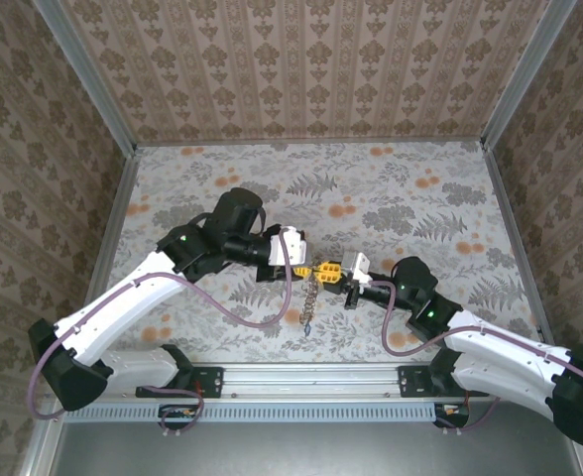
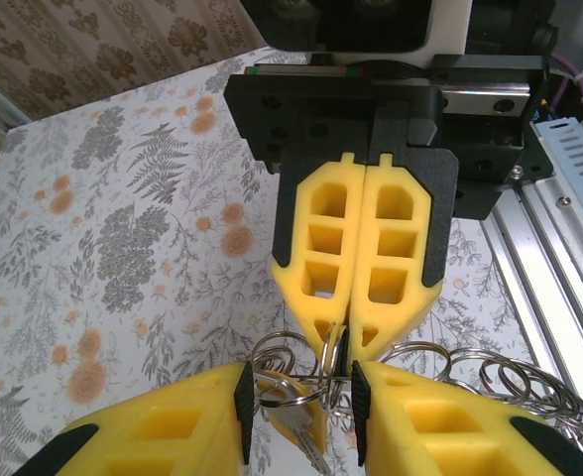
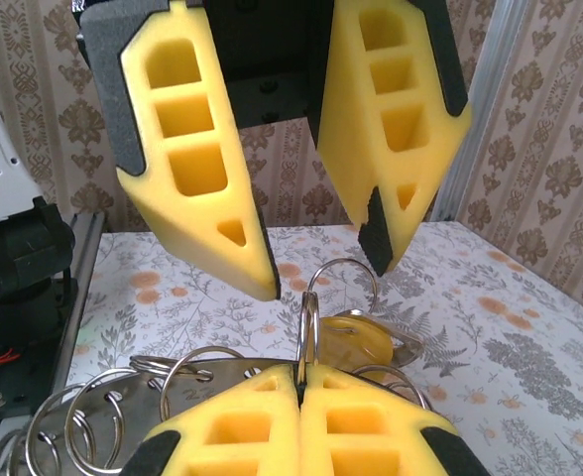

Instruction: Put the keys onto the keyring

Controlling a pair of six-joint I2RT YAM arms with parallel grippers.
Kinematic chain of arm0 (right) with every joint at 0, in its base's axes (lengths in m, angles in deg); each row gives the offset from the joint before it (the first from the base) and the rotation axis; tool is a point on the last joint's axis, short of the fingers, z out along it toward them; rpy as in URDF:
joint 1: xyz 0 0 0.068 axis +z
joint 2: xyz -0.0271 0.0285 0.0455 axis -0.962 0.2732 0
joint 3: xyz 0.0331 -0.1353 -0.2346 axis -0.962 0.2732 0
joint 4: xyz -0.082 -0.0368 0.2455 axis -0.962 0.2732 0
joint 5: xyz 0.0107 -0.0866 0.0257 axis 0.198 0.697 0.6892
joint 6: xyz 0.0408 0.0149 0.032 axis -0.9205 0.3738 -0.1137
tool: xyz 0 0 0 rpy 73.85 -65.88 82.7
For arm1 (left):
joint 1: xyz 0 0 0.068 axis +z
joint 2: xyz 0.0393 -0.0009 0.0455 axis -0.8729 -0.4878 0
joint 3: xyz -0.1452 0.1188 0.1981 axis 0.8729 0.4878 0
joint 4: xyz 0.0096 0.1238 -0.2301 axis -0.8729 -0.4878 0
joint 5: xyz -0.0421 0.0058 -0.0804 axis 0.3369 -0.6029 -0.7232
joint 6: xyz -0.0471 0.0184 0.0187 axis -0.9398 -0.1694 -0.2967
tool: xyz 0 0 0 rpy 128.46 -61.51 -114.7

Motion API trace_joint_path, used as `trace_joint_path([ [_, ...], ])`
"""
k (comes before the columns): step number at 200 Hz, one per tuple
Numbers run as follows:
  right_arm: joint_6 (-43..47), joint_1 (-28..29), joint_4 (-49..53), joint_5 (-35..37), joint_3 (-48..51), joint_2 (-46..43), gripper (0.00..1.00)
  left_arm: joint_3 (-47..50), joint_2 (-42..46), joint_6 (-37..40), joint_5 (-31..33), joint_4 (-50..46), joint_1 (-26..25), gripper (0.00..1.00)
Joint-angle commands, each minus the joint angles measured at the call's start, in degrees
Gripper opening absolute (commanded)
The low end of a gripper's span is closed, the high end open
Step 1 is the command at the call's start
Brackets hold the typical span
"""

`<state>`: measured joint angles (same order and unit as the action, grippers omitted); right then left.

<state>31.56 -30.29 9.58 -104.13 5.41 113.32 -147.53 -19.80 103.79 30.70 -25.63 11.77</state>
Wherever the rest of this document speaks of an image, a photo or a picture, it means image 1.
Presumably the chain of silver key rings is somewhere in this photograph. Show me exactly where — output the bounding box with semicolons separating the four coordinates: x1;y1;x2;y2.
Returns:
298;257;322;328

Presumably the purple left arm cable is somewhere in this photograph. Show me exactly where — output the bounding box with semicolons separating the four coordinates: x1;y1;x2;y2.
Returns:
27;230;293;420

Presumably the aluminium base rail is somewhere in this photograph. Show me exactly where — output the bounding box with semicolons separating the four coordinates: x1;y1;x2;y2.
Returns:
191;364;403;399

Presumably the aluminium table edge rail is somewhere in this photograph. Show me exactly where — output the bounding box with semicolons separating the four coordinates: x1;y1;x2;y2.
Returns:
78;153;140;338
483;147;556;338

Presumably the grey slotted cable duct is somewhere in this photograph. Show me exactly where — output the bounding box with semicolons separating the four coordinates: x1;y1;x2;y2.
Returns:
65;401;441;423

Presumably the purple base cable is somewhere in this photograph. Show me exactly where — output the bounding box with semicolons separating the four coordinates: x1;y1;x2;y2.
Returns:
158;389;206;438
432;395;502;437

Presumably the aluminium frame post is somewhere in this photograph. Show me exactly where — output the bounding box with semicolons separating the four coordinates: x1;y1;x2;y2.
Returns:
480;0;579;150
32;0;138;156

